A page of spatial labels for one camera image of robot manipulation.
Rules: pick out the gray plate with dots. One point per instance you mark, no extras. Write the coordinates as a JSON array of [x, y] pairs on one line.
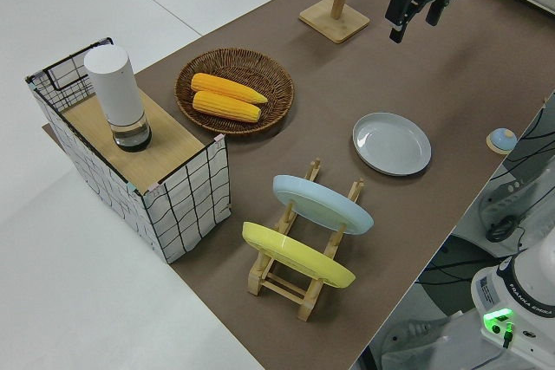
[[390, 144]]

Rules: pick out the light blue plate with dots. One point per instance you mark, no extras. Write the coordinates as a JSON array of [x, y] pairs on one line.
[[321, 205]]

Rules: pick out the yellow plate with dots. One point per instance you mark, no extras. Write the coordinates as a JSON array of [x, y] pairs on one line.
[[295, 253]]

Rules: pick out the wooden plate rack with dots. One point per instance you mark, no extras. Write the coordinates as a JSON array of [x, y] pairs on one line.
[[256, 281]]

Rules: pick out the wooden mug tree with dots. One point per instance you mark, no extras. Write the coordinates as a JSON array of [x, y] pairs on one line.
[[338, 23]]

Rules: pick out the blue call bell wooden base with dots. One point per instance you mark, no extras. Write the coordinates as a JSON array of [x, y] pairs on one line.
[[502, 138]]

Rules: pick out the round brown wicker basket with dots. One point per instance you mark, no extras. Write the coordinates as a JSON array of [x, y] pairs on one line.
[[269, 79]]

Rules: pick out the yellow corn cob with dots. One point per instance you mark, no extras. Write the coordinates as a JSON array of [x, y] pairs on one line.
[[221, 85], [221, 105]]

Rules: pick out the brown table mat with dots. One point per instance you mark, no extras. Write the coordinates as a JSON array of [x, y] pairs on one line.
[[390, 235]]

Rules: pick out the light wooden board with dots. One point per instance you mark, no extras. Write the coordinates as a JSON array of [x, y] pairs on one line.
[[165, 144]]

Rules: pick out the white cylinder with clear base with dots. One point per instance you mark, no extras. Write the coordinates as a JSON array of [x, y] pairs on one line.
[[115, 84]]

